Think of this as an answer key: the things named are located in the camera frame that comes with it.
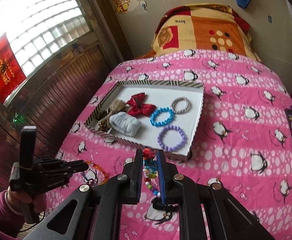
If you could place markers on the orange floral blanket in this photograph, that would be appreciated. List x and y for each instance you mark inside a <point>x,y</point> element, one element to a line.
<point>203,32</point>

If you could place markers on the small cartoon wall sticker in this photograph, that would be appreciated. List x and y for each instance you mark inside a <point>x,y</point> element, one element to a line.
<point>143,5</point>

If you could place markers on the white wrist bangle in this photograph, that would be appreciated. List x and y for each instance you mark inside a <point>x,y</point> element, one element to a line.
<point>11,205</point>

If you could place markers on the light blue fluffy scrunchie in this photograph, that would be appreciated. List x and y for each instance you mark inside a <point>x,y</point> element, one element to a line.
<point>126,125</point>

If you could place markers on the pink penguin blanket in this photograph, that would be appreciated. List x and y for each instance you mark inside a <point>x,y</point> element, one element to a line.
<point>236,155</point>

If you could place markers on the gold crown wall sticker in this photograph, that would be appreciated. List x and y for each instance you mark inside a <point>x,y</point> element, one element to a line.
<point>123,2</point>

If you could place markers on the red window banner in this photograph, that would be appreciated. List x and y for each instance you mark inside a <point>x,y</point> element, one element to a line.
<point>3,67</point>

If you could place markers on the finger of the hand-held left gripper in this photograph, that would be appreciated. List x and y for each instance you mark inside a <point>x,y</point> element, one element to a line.
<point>66,172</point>
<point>71,163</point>

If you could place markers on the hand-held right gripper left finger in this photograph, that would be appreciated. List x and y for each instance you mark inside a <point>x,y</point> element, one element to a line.
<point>138,180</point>

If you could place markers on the glass block window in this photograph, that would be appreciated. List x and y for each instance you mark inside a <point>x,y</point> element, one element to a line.
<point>48,20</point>

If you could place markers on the red velvet bow hair clip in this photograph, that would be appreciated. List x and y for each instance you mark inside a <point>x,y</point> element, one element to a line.
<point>141,106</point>

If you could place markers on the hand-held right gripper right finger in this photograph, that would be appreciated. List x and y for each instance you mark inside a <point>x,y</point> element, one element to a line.
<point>162,180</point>

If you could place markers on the small green wall sticker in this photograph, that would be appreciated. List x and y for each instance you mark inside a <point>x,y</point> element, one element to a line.
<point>270,19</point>

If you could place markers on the striped cardboard box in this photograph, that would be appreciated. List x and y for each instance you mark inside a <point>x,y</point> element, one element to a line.
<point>186,120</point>

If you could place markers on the person's left hand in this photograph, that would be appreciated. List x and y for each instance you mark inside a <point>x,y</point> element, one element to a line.
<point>39,202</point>

